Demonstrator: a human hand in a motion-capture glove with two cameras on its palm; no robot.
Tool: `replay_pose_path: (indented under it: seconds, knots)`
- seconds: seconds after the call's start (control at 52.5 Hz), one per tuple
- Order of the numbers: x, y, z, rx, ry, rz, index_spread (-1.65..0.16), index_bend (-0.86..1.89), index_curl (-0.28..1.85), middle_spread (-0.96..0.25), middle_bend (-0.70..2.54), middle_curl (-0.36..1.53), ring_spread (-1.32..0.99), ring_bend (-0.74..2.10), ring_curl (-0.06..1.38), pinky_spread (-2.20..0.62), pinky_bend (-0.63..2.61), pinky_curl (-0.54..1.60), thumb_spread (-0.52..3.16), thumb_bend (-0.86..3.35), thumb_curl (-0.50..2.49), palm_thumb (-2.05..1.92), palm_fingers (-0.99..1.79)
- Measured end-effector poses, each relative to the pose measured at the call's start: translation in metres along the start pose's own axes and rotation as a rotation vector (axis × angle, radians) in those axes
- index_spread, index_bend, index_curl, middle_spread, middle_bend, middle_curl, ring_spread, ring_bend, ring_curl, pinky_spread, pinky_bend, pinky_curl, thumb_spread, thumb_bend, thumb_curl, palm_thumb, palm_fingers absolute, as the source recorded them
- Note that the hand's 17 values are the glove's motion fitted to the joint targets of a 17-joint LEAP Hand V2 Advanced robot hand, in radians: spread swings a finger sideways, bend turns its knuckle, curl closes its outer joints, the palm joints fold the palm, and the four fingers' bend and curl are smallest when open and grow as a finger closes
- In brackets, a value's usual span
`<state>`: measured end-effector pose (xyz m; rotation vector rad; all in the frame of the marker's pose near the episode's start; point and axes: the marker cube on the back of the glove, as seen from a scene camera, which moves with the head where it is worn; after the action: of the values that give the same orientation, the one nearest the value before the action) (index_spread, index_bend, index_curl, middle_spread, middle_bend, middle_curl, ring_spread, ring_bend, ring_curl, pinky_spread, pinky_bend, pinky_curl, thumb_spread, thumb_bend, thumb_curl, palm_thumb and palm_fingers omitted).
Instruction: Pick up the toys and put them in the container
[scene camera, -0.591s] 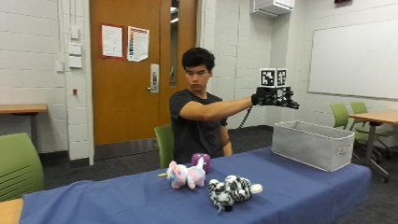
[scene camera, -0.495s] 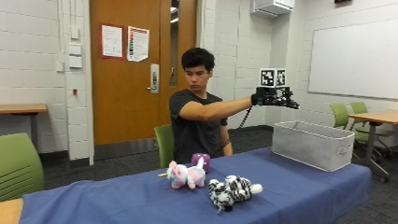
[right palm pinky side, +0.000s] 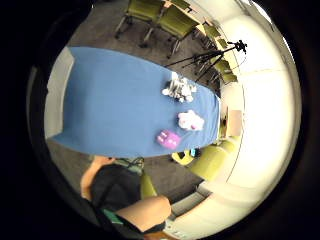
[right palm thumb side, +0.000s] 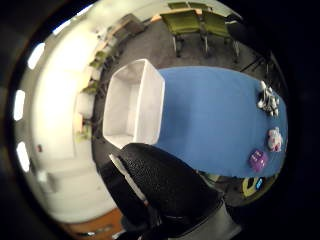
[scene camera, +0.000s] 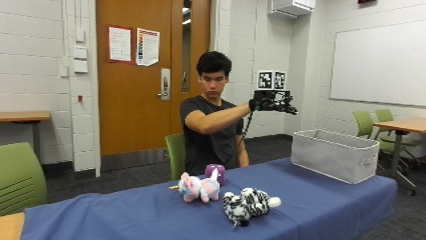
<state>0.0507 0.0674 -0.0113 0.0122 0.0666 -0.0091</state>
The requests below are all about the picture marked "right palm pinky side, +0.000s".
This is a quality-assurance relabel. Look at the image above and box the white grey soft toy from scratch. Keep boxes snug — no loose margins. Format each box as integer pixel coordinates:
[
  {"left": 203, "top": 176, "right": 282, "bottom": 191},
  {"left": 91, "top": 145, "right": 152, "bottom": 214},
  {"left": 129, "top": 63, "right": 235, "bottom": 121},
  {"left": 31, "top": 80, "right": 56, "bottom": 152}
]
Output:
[{"left": 161, "top": 75, "right": 198, "bottom": 103}]

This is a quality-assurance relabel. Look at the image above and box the black camera tripod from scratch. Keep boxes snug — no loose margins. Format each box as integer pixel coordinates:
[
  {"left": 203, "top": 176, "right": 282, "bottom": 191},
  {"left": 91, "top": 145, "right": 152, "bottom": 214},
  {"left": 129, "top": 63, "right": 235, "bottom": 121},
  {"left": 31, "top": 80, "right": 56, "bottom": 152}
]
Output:
[{"left": 165, "top": 45, "right": 242, "bottom": 83}]

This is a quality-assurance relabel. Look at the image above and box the purple soft toy cube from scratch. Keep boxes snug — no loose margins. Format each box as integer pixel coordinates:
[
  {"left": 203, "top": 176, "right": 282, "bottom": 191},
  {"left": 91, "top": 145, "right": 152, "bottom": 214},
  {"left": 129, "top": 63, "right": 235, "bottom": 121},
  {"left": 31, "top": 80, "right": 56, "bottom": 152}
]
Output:
[{"left": 156, "top": 130, "right": 182, "bottom": 150}]

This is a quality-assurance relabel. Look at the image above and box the black camera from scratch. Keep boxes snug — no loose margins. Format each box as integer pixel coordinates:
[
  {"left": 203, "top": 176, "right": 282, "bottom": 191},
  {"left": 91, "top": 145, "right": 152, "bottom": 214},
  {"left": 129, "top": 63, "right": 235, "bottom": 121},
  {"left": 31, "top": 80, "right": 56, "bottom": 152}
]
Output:
[{"left": 227, "top": 39, "right": 248, "bottom": 54}]

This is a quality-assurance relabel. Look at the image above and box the green chair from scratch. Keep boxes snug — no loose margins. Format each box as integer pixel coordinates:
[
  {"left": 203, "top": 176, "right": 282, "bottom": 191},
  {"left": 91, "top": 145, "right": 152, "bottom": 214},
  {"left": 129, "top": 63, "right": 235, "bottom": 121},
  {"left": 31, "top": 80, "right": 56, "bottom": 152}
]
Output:
[
  {"left": 193, "top": 22, "right": 229, "bottom": 51},
  {"left": 139, "top": 3, "right": 200, "bottom": 60},
  {"left": 114, "top": 0, "right": 165, "bottom": 40},
  {"left": 139, "top": 171, "right": 158, "bottom": 200},
  {"left": 171, "top": 139, "right": 240, "bottom": 182},
  {"left": 213, "top": 59, "right": 239, "bottom": 84}
]

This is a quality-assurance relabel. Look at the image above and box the blue tablecloth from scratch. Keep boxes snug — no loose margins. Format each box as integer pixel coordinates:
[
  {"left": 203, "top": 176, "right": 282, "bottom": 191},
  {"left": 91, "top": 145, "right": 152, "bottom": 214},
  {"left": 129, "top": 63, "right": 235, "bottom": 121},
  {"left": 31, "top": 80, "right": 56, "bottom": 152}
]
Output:
[{"left": 49, "top": 46, "right": 222, "bottom": 159}]

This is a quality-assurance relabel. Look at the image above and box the the person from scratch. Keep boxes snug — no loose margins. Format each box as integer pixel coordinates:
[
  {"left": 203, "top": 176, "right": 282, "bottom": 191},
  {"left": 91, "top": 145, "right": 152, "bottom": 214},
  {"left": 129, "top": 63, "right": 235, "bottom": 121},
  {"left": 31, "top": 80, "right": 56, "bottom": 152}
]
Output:
[{"left": 79, "top": 155, "right": 173, "bottom": 240}]

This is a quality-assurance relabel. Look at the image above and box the white pink soft toy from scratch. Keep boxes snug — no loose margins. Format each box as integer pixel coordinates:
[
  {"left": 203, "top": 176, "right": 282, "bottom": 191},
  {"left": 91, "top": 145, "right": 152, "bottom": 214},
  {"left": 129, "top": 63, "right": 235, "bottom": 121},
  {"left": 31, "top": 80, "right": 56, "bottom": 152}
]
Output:
[{"left": 177, "top": 109, "right": 205, "bottom": 132}]

